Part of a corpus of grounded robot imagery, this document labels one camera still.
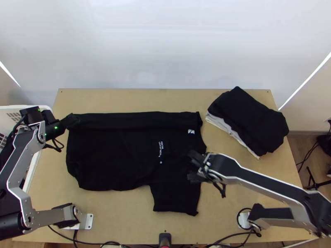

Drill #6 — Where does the dark garment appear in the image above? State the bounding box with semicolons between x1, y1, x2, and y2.
0;134;15;174

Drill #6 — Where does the pile of folded clothes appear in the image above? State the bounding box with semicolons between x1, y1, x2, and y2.
205;86;290;160

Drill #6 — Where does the white laundry basket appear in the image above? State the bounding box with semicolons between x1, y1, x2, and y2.
0;104;52;193

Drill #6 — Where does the dark t-shirt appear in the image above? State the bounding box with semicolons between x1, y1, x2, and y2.
66;111;207;217

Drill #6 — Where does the black tripod stand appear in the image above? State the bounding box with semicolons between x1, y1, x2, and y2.
306;166;331;191

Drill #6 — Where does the black cable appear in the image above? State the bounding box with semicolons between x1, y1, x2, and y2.
48;224;121;248
209;177;229;199
44;138;65;153
205;224;262;248
295;141;321;169

